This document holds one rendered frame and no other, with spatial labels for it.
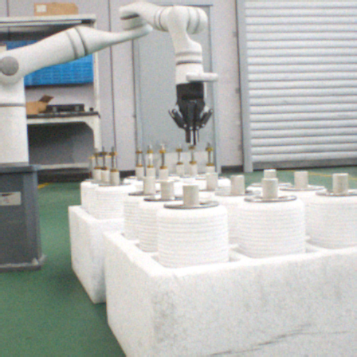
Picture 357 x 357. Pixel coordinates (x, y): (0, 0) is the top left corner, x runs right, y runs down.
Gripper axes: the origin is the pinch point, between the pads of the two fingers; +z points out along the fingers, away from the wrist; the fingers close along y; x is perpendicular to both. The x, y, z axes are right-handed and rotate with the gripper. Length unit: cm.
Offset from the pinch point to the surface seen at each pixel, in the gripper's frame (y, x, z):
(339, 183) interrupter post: 15, 65, 8
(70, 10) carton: -129, -460, -156
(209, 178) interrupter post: 20.9, 39.7, 8.0
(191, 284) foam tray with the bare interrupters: 42, 66, 19
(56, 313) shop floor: 44, 14, 35
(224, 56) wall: -310, -423, -106
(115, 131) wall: -185, -478, -19
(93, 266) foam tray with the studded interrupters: 34.0, 12.8, 27.1
